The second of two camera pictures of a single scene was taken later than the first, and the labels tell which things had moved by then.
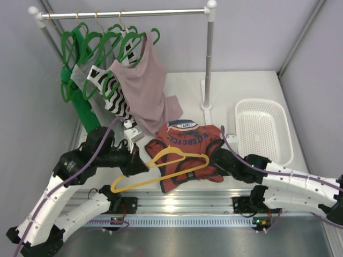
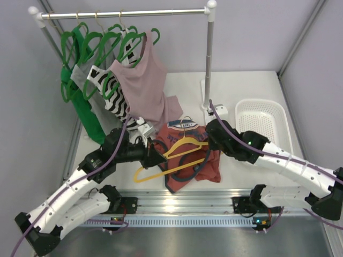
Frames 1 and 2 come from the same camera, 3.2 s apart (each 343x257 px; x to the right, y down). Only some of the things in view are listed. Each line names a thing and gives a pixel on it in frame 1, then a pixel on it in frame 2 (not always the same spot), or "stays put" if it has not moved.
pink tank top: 143,84 stays put
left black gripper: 131,163 to 147,156
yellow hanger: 206,163 to 138,179
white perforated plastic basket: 263,128 stays put
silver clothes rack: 206,87 stays put
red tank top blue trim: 188,137 stays put
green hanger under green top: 70,44 stays put
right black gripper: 221,172 to 211,144
